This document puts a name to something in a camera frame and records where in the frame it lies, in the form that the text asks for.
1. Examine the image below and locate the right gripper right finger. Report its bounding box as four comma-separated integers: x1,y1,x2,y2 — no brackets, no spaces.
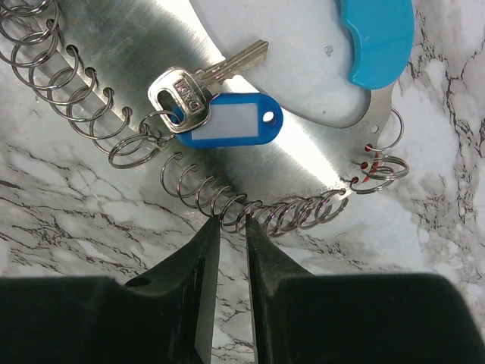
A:
246,218,484,363

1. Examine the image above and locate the silver key blue tag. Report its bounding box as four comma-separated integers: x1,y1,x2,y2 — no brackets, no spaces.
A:
148,39,269,134

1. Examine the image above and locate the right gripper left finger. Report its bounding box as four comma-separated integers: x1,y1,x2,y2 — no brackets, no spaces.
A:
1,218,221,363

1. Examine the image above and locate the grey spiky metal ring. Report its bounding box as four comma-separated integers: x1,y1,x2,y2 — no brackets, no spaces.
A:
0,0,411,238

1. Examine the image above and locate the blue silicone band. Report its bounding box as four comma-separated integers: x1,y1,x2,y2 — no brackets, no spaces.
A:
339,0,415,90

